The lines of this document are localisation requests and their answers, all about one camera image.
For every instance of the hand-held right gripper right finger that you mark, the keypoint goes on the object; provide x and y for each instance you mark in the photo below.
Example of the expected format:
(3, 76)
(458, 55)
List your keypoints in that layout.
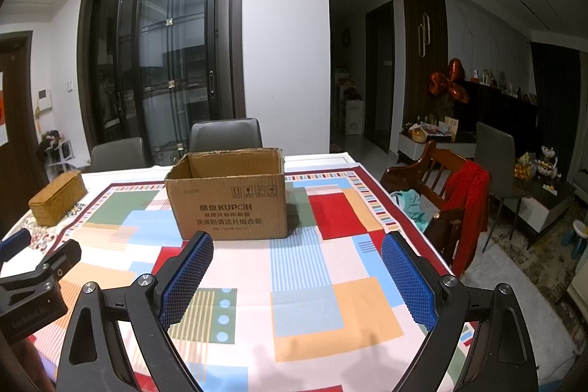
(409, 282)

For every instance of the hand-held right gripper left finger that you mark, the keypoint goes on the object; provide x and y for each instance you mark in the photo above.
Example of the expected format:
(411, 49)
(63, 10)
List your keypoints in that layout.
(186, 282)

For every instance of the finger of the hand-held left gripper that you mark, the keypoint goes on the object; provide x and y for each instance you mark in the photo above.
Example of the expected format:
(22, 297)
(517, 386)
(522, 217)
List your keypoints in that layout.
(66, 256)
(16, 242)

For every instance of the brown cardboard box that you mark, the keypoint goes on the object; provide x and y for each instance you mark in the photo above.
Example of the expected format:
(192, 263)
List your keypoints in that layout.
(229, 208)

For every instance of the person's left forearm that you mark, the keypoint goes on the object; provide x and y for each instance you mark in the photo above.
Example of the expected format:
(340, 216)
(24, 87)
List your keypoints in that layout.
(32, 364)

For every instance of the woven rattan box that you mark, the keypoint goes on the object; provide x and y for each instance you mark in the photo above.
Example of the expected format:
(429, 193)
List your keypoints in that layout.
(57, 201)

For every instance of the teal cloth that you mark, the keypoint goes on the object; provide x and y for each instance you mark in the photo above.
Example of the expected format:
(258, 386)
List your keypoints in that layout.
(409, 203)

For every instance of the white shelf unit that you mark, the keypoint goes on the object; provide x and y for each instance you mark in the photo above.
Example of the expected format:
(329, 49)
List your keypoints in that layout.
(62, 153)

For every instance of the red garment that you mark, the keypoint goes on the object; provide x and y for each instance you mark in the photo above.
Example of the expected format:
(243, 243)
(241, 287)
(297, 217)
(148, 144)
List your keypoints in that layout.
(468, 199)

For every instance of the wooden high chair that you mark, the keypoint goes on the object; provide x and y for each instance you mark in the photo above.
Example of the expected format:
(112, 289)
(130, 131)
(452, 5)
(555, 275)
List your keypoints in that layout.
(427, 171)

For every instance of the colourful patterned tablecloth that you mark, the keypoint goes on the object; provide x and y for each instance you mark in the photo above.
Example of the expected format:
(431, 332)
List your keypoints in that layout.
(298, 304)

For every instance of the grey dining chair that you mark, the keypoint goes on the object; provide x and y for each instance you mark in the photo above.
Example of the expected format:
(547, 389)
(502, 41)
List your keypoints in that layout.
(117, 155)
(225, 135)
(494, 158)

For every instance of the dark brown door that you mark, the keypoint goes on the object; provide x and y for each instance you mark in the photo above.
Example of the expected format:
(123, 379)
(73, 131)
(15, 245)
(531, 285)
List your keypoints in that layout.
(23, 121)

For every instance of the white low sideboard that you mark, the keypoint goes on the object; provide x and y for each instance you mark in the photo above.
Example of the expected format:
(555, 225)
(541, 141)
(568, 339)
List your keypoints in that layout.
(409, 151)

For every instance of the red and white door poster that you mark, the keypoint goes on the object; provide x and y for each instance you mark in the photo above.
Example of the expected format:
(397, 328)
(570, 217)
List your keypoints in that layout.
(3, 112)

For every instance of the white intercom panel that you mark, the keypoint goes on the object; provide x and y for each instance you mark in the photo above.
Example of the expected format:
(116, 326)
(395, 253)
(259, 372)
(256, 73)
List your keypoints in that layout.
(45, 98)

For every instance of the plate of oranges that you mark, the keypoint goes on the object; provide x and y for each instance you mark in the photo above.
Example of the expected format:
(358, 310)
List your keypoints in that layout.
(523, 171)

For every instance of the dark coffee table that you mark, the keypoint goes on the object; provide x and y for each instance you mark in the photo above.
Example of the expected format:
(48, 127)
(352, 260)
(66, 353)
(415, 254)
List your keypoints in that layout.
(546, 199)

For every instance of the white carton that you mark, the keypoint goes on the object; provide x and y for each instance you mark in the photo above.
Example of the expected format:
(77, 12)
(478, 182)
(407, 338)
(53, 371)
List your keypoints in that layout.
(353, 118)

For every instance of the blue plastic stool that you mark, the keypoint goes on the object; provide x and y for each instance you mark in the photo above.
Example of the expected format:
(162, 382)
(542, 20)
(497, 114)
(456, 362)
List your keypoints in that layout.
(579, 236)

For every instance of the white tiered tray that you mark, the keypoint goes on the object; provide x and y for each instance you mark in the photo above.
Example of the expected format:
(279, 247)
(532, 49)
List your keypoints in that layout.
(546, 164)

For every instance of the red foil balloon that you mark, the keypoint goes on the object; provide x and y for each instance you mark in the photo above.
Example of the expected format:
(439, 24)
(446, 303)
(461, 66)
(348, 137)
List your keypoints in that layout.
(452, 91)

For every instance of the dark glass sliding door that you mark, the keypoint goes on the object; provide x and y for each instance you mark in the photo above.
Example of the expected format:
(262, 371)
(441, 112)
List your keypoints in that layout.
(151, 52)

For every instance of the dark wall cabinet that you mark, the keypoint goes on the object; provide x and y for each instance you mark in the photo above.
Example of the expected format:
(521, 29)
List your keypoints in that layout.
(500, 112)

